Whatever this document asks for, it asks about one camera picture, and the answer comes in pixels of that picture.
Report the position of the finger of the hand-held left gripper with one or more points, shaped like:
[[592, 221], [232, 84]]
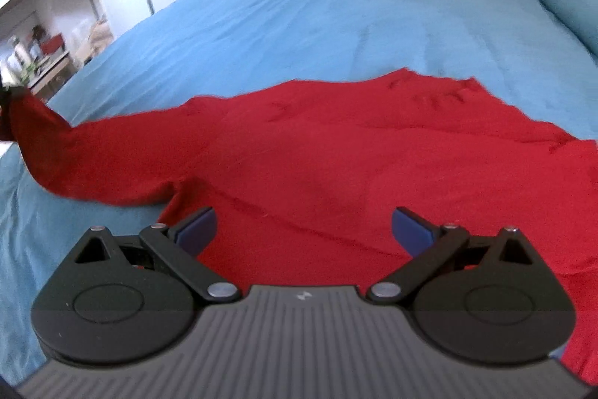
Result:
[[6, 92]]

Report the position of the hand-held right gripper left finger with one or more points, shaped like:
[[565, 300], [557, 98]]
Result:
[[202, 229]]

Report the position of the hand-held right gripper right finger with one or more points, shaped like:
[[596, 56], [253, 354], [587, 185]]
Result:
[[410, 230]]

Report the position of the red sweater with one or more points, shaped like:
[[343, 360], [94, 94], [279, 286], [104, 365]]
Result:
[[327, 146]]

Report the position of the small green plant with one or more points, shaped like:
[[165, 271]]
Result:
[[28, 74]]

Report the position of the white bottle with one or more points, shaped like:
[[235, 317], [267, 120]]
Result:
[[19, 53]]

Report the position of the red box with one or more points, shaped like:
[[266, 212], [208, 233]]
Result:
[[51, 43]]

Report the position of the beige bag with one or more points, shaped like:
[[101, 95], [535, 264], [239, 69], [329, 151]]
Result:
[[100, 35]]

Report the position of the blue bed sheet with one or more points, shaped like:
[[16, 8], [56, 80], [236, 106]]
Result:
[[280, 15]]

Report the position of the teal bolster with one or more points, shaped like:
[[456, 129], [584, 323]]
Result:
[[570, 1]]

